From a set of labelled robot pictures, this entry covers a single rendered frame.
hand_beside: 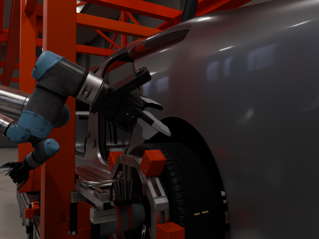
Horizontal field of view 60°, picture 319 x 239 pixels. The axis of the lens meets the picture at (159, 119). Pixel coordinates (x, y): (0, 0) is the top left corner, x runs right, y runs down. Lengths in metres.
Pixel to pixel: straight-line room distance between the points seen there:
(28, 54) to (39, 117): 2.99
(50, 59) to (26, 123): 0.15
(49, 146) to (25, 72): 2.31
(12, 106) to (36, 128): 0.17
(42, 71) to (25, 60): 2.95
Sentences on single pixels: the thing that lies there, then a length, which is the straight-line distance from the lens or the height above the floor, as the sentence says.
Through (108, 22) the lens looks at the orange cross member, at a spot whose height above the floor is 2.69.
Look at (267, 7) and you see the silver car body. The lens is 1.07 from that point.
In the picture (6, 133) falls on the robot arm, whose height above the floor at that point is 1.24.
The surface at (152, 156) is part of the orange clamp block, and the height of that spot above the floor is 1.14.
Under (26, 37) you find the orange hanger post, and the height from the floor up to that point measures 2.32.
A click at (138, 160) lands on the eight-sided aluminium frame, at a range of 1.22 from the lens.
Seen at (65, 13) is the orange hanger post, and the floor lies 1.91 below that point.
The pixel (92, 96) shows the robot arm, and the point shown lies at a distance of 0.68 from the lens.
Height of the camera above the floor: 1.25
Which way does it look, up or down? 2 degrees up
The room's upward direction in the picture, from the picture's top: straight up
